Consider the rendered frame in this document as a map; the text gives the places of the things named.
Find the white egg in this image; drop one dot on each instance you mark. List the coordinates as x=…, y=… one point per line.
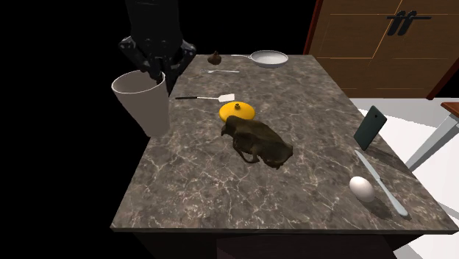
x=362, y=189

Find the small brown lump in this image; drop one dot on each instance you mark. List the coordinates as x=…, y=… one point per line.
x=215, y=59

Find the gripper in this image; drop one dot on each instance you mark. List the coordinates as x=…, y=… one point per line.
x=157, y=48

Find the table with white legs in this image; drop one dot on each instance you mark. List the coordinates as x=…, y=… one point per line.
x=435, y=136

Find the white frying pan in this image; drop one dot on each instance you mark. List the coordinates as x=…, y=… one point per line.
x=269, y=58

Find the yellow lid with knob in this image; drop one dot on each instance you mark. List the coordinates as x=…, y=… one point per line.
x=233, y=113

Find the brown wooden door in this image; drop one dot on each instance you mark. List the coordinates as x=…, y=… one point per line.
x=358, y=46

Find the dark green phone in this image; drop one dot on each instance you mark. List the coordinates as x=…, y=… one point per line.
x=369, y=128

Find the dark brown animal figure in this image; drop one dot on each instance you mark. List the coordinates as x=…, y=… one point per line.
x=261, y=141

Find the white cup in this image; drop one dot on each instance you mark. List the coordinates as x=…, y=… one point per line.
x=143, y=104

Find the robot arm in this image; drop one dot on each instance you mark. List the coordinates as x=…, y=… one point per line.
x=154, y=18

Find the silver table knife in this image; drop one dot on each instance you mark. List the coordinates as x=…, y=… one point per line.
x=380, y=183

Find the silver fork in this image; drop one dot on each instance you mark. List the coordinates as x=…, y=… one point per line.
x=222, y=71

